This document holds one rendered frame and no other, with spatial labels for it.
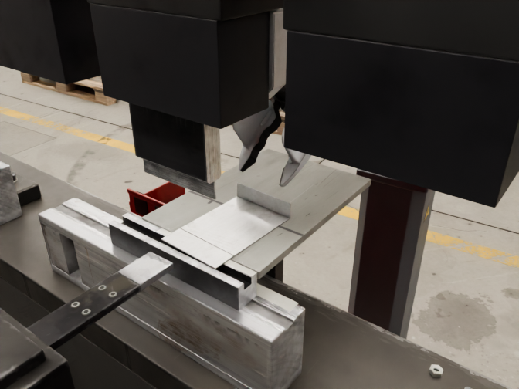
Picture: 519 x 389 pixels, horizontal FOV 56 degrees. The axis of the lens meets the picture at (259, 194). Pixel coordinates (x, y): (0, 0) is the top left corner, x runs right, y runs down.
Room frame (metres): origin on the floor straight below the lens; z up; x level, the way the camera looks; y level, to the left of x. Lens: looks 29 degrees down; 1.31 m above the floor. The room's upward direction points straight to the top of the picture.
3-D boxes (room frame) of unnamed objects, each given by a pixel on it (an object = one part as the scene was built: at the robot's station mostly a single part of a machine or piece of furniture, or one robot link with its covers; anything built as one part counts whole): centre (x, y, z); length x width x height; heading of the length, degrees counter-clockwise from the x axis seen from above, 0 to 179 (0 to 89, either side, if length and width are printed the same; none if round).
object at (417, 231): (1.14, -0.36, 0.39); 0.18 x 0.18 x 0.77; 58
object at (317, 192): (0.56, -0.01, 1.00); 0.26 x 0.18 x 0.01; 143
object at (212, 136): (0.44, 0.08, 1.13); 0.10 x 0.02 x 0.10; 53
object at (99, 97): (4.57, 1.52, 0.07); 1.20 x 0.80 x 0.14; 55
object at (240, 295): (0.45, 0.09, 0.99); 0.20 x 0.03 x 0.03; 53
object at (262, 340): (0.48, 0.13, 0.92); 0.39 x 0.06 x 0.10; 53
